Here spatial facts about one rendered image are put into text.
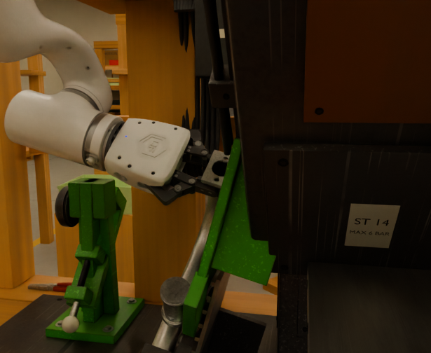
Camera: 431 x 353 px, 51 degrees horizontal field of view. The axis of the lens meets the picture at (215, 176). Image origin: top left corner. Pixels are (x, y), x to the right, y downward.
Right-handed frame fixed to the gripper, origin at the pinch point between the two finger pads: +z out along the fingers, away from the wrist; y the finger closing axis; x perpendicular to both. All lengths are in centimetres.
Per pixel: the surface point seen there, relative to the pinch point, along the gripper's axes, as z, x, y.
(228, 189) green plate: 3.7, -10.7, -7.9
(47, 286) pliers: -34, 48, -12
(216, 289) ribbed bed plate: 5.4, 1.0, -15.3
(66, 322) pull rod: -17.3, 22.1, -21.6
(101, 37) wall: -486, 662, 696
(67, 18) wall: -577, 643, 707
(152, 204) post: -14.6, 27.9, 6.6
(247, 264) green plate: 8.2, -3.9, -12.9
